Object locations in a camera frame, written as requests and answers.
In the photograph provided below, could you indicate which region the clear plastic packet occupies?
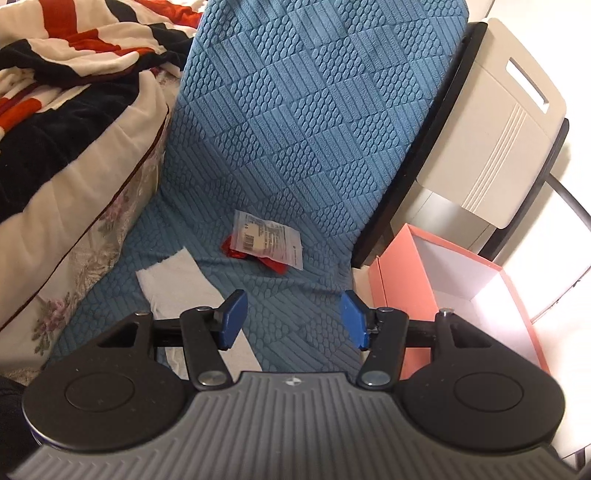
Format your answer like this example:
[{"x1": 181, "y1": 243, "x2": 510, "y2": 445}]
[{"x1": 232, "y1": 210, "x2": 303, "y2": 271}]

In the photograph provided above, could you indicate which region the white tissue paper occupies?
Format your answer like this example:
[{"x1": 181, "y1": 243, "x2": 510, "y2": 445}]
[{"x1": 135, "y1": 247, "x2": 264, "y2": 374}]

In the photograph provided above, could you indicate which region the beige folding chair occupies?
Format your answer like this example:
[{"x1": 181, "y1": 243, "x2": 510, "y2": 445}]
[{"x1": 351, "y1": 17, "x2": 591, "y2": 268}]

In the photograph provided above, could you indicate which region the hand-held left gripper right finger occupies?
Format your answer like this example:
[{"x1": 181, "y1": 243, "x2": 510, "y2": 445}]
[{"x1": 339, "y1": 290, "x2": 502, "y2": 391}]

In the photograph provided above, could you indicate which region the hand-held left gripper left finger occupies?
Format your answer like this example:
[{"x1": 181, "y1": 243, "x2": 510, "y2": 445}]
[{"x1": 88, "y1": 289, "x2": 249, "y2": 389}]

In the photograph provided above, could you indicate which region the pink cardboard box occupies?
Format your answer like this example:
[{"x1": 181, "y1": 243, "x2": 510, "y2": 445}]
[{"x1": 368, "y1": 223, "x2": 552, "y2": 381}]

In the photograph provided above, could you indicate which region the blue quilted chair cover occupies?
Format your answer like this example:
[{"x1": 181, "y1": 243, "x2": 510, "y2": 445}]
[{"x1": 44, "y1": 0, "x2": 469, "y2": 374}]

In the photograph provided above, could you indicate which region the red white black striped blanket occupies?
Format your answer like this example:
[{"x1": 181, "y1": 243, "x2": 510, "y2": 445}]
[{"x1": 0, "y1": 0, "x2": 204, "y2": 222}]

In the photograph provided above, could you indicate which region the cream floral bed quilt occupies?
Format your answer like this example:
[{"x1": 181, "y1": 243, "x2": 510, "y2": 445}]
[{"x1": 0, "y1": 69, "x2": 183, "y2": 384}]

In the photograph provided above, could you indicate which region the red printed snack packet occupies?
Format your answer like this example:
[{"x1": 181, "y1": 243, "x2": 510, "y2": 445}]
[{"x1": 221, "y1": 233, "x2": 288, "y2": 276}]

